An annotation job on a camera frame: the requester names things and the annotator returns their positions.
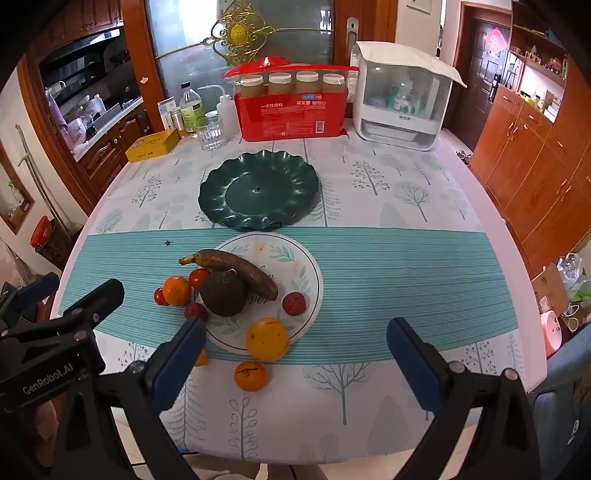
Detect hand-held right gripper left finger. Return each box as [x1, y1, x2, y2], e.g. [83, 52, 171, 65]
[60, 318, 207, 480]

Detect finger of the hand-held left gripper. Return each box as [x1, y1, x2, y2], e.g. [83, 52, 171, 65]
[0, 272, 61, 326]
[59, 278, 126, 334]

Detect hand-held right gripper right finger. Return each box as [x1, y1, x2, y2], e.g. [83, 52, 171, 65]
[387, 318, 541, 480]

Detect small tangerine with stem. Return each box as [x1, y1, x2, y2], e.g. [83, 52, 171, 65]
[235, 361, 267, 392]

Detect dark avocado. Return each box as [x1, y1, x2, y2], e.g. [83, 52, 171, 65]
[200, 271, 247, 317]

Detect large yellow orange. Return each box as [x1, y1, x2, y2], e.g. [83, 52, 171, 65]
[246, 318, 291, 361]

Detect brown overripe banana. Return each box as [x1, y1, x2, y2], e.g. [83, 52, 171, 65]
[179, 249, 279, 301]

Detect red lychee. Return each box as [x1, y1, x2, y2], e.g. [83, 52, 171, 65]
[282, 292, 307, 316]

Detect dark green scalloped plate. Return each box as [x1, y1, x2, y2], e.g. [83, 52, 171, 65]
[199, 150, 320, 232]

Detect red lidded dark container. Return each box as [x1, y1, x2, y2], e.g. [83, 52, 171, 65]
[30, 215, 75, 271]

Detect tree print tablecloth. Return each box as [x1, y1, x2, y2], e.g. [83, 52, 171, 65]
[58, 124, 548, 467]

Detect grey metal pole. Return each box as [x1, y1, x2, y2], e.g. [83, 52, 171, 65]
[16, 124, 61, 232]

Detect pink round object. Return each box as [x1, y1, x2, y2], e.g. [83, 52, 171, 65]
[540, 310, 563, 358]

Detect wooden kitchen base cabinets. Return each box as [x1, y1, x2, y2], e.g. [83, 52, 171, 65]
[74, 97, 153, 185]

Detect grey blue chair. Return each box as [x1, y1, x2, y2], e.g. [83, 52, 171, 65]
[526, 318, 591, 480]

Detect cardboard box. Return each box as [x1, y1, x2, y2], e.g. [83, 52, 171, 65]
[531, 263, 571, 317]

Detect yellow tin box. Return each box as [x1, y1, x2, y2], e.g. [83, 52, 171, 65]
[125, 129, 180, 163]

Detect clear plastic bag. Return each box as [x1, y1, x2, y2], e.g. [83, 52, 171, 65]
[556, 253, 591, 301]

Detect small white blue carton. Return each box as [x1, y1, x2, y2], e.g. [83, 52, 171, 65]
[157, 98, 178, 132]

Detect clear glass tumbler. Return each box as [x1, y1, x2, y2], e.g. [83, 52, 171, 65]
[196, 116, 225, 151]

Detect clear vinegar bottle green label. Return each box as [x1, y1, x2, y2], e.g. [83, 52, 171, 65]
[180, 82, 204, 137]

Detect white squeeze wash bottle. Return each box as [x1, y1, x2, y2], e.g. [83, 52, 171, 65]
[198, 84, 237, 134]

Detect black range hood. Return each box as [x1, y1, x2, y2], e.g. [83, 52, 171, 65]
[39, 28, 125, 88]

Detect red paper cup package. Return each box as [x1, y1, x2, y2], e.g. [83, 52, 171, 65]
[224, 55, 360, 142]

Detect wooden kitchen upper cabinets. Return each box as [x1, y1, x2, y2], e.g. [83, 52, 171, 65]
[28, 0, 125, 56]

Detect dark wooden entry door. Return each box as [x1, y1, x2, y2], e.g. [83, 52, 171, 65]
[462, 9, 511, 153]

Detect gold door ornament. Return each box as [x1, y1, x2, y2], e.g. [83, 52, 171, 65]
[201, 0, 280, 65]

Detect white sterilizer cabinet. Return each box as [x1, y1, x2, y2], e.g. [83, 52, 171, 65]
[352, 41, 468, 153]

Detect frosted glass sliding door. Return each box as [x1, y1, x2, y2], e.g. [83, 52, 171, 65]
[145, 0, 340, 121]

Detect red door decoration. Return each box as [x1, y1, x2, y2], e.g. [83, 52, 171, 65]
[482, 27, 509, 56]

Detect wood framed wall niche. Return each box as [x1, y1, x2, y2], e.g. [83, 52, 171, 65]
[0, 143, 35, 234]

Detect tall wooden wall cabinet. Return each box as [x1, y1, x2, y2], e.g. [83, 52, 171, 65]
[471, 0, 591, 278]

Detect silver door handle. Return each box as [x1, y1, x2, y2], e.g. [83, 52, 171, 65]
[346, 17, 360, 61]

